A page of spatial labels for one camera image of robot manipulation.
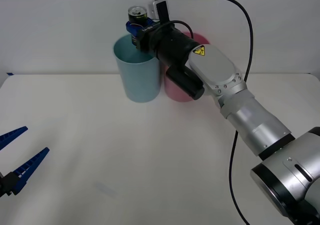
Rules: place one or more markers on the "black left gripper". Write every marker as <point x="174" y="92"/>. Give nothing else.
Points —
<point x="1" y="185"/>

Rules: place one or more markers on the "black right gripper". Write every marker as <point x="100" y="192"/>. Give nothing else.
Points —
<point x="151" y="38"/>

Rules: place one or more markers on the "black drink can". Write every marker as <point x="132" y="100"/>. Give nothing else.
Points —
<point x="137" y="16"/>

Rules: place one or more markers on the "silver and black right arm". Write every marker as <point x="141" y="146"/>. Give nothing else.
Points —
<point x="215" y="65"/>

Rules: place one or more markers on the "pale blue plastic bin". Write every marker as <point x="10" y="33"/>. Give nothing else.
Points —
<point x="137" y="80"/>

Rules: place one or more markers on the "pink plastic bin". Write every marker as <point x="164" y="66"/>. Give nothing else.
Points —
<point x="175" y="93"/>

